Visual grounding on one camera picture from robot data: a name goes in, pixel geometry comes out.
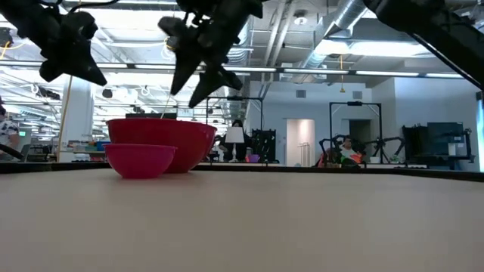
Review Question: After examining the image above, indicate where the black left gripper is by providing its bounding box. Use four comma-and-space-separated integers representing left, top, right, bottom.
0, 0, 108, 87

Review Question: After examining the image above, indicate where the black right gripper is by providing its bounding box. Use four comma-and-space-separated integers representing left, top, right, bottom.
157, 0, 265, 109

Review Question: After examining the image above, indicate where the black shelf rack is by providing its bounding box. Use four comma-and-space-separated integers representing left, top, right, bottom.
251, 128, 277, 163

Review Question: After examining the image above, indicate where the person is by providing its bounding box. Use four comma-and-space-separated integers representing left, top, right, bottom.
218, 119, 251, 162
339, 135, 364, 167
0, 96, 20, 162

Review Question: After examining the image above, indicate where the black box case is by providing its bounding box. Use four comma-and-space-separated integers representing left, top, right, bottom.
126, 112, 178, 121

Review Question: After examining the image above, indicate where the large red bowl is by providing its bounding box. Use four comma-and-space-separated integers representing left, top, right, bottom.
105, 118, 218, 174

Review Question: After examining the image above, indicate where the white table lamp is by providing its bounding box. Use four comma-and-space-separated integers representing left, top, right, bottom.
225, 126, 246, 163

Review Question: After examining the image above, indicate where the small pink bowl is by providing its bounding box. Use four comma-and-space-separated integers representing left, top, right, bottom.
102, 143, 178, 180

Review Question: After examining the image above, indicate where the long ceiling light strip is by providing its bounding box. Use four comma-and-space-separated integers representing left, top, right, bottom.
355, 70, 420, 77
283, 67, 349, 75

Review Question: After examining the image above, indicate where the tan table mat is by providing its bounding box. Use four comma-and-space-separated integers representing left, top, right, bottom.
0, 168, 484, 272

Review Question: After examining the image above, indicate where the black cabinet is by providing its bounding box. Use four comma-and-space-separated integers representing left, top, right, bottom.
401, 122, 476, 171

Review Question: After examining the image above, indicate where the black frame stand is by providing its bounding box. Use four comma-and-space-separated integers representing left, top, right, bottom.
205, 96, 265, 163
328, 100, 383, 164

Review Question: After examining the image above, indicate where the silver ventilation duct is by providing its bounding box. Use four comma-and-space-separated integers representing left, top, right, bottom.
298, 0, 370, 82

